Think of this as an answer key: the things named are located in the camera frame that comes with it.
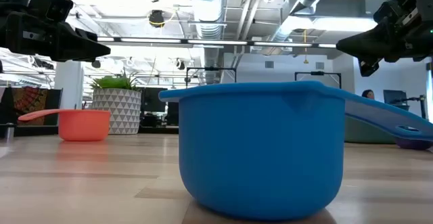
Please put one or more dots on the white triangle-patterned planter pot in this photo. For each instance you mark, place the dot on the white triangle-patterned planter pot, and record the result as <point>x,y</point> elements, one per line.
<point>116,112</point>

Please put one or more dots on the grey-teal plastic basket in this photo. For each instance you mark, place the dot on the grey-teal plastic basket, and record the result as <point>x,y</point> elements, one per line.
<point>365,132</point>

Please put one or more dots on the dark desk monitor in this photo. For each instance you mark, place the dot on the dark desk monitor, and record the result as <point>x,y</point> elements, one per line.
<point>394,97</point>

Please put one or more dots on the purple plastic measuring cup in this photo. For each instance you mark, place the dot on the purple plastic measuring cup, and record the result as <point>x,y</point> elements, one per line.
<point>414,144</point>

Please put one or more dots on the black metal frame stand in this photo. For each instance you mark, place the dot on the black metal frame stand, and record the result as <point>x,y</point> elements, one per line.
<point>318,73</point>

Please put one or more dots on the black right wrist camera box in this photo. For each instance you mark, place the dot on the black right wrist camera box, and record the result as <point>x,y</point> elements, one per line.
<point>384,12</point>

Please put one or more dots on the long ceiling light bar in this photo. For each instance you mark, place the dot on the long ceiling light bar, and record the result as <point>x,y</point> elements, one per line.
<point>216,42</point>

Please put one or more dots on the person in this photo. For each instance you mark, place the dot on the person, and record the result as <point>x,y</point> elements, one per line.
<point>368,94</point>

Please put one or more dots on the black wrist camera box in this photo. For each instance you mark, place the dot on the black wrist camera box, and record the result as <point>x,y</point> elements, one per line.
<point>50,4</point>
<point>384,12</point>

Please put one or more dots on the black computer monitor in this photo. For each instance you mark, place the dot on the black computer monitor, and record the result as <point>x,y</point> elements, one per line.
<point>154,99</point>

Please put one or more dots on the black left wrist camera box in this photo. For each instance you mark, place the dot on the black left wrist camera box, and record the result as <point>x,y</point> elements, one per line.
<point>50,4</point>

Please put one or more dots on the black speaker box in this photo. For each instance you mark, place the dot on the black speaker box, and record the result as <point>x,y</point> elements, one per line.
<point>172,113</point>

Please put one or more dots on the small metal cylinder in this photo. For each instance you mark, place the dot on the small metal cylinder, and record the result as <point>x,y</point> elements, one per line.
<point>9,132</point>

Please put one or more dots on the colourful patterned tapestry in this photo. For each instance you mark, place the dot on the colourful patterned tapestry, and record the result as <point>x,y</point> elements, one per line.
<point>28,104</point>

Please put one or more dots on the blue plastic measuring cup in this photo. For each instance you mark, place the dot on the blue plastic measuring cup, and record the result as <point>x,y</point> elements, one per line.
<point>260,149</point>

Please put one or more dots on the black ceiling camera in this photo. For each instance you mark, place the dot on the black ceiling camera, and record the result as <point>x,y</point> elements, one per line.
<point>156,18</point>

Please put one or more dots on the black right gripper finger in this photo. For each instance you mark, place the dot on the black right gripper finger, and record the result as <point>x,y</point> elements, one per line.
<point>368,46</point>
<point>368,67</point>

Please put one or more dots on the orange plastic measuring cup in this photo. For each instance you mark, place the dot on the orange plastic measuring cup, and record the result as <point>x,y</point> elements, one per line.
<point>83,126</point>

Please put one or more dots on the green potted plant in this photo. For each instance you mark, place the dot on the green potted plant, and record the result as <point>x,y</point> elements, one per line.
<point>113,82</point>

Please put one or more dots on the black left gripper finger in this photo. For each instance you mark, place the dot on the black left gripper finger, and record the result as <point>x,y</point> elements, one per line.
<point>86,35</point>
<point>78,49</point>

